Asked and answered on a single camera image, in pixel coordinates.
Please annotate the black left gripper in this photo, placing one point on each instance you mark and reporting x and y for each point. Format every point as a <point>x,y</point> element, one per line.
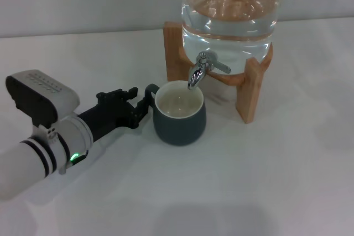
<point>110,117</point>

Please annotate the dark teal ceramic mug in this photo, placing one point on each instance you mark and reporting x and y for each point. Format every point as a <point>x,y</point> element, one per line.
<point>179,128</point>

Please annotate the chrome faucet with lever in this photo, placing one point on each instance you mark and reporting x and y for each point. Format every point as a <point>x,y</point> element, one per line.
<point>197,74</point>

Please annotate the glass water dispenser jar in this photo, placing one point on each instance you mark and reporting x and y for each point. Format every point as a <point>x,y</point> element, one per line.
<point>229,31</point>

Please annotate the wooden dispenser stand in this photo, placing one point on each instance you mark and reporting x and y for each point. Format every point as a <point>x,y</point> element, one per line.
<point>253,95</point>

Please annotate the white black wrist camera box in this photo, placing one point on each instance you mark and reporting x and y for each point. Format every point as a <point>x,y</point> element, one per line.
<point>38,95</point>

